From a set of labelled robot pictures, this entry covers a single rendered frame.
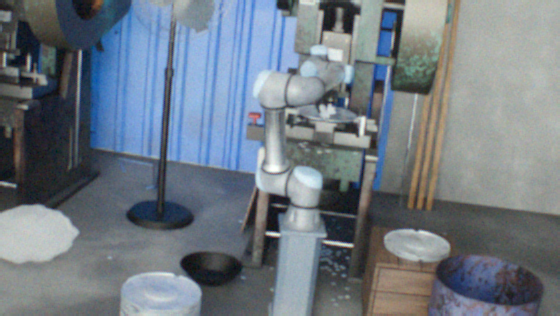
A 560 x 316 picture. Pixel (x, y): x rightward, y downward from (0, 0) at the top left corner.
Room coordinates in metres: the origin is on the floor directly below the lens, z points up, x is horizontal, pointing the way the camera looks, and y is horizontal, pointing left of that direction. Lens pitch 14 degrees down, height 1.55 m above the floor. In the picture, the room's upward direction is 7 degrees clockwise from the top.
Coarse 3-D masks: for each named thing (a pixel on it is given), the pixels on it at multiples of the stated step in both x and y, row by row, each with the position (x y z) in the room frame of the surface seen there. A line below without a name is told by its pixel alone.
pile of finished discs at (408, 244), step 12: (396, 240) 2.82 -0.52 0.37; (408, 240) 2.82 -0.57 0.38; (420, 240) 2.84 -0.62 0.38; (432, 240) 2.86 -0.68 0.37; (444, 240) 2.87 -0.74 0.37; (396, 252) 2.71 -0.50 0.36; (408, 252) 2.71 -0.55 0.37; (420, 252) 2.72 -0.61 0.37; (432, 252) 2.73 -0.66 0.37; (444, 252) 2.74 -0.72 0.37
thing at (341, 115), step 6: (300, 108) 3.36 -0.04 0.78; (306, 108) 3.38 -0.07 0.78; (312, 108) 3.39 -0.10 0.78; (336, 108) 3.45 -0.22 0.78; (306, 114) 3.25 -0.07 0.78; (312, 114) 3.27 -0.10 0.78; (318, 114) 3.27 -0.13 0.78; (330, 114) 3.28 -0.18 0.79; (336, 114) 3.30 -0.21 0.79; (342, 114) 3.34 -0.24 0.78; (348, 114) 3.35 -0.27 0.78; (354, 114) 3.36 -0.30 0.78; (330, 120) 3.18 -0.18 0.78; (336, 120) 3.19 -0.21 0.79; (342, 120) 3.20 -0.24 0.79; (348, 120) 3.22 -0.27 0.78
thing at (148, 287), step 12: (144, 276) 2.34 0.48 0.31; (156, 276) 2.35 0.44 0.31; (168, 276) 2.37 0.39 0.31; (180, 276) 2.37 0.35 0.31; (132, 288) 2.23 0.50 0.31; (144, 288) 2.24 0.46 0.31; (156, 288) 2.25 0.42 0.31; (168, 288) 2.26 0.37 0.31; (180, 288) 2.29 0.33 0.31; (192, 288) 2.30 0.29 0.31; (132, 300) 2.15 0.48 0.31; (144, 300) 2.16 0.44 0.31; (156, 300) 2.17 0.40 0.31; (168, 300) 2.18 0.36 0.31; (180, 300) 2.20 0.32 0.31
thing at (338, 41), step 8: (328, 32) 3.36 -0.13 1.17; (336, 32) 3.38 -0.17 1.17; (344, 32) 3.41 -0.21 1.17; (352, 32) 3.46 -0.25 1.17; (320, 40) 3.37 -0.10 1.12; (328, 40) 3.36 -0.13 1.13; (336, 40) 3.36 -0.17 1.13; (344, 40) 3.35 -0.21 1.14; (328, 48) 3.36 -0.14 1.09; (336, 48) 3.36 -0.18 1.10; (344, 48) 3.35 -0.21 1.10; (336, 56) 3.36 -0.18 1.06; (344, 56) 3.35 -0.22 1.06; (336, 88) 3.32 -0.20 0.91; (344, 88) 3.35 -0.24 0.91
